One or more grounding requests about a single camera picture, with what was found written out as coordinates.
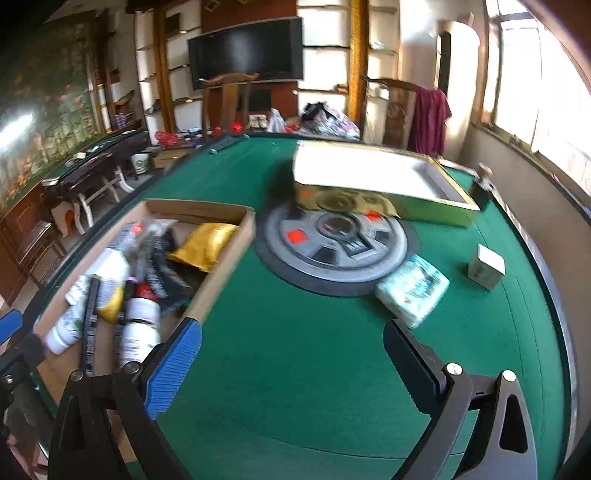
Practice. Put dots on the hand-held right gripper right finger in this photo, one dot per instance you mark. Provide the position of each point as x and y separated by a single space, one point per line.
411 364

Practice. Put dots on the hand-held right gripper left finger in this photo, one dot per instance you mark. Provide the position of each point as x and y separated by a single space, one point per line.
175 364

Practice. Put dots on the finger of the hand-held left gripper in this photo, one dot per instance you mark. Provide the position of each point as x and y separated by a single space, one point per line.
9 325
27 350

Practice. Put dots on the white bottle blue label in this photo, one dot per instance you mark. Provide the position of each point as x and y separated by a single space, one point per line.
64 327

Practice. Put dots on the white pill bottle red label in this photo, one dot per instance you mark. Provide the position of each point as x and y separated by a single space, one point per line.
134 344

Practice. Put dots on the long black box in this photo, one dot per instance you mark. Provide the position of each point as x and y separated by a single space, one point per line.
90 323

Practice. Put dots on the light blue tissue pack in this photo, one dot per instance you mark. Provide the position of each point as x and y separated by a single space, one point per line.
411 288

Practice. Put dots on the brown cardboard box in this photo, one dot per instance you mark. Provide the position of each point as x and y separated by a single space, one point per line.
221 272

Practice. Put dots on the wooden cabinet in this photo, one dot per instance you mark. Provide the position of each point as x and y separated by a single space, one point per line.
23 244

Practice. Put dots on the yellow packet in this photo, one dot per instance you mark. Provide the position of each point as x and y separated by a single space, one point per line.
203 247

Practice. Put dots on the small white box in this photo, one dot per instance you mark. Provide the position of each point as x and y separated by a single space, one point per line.
485 267

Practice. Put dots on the round grey table centre panel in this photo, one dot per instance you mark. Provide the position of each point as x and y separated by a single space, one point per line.
332 258

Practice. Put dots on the small dark bottle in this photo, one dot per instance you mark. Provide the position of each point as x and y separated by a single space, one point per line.
481 189

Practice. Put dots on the dark wooden side table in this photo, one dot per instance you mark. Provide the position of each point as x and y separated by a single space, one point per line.
101 157

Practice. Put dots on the gold open gift box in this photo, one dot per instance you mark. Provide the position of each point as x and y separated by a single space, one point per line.
369 170

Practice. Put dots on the white bucket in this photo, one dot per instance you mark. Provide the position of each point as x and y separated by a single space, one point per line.
141 164

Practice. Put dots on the red bag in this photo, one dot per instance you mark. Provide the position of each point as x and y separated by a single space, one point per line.
166 138

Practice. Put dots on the maroon cloth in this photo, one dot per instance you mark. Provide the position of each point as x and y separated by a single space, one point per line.
431 120

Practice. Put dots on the carved wooden chair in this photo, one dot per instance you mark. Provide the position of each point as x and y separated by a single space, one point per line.
392 115

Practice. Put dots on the patterned bag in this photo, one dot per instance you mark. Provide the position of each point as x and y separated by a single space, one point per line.
330 122

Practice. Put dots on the white plastic bag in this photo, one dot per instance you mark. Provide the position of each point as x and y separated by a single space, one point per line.
276 121

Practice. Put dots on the dark wooden chair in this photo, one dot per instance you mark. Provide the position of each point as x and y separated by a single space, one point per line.
228 99

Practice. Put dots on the window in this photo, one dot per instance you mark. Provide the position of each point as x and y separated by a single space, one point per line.
531 92

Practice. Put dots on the black television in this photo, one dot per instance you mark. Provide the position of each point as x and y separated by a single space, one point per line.
244 48

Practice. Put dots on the landscape wall painting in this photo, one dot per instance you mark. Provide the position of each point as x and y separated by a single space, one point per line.
41 110

